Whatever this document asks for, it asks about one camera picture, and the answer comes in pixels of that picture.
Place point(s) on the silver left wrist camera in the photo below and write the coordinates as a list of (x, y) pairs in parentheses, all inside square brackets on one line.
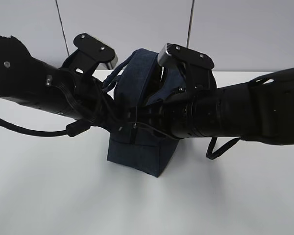
[(89, 54)]

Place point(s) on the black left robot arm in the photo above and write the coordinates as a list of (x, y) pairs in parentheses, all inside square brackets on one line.
[(70, 90)]

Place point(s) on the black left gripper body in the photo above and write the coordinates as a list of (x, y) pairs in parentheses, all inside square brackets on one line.
[(96, 107)]

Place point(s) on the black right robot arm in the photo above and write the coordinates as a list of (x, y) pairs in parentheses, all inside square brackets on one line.
[(260, 110)]

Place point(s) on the dark blue lunch bag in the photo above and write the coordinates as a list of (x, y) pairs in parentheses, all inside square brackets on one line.
[(155, 92)]

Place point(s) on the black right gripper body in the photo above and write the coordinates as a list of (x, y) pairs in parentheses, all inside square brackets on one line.
[(154, 117)]

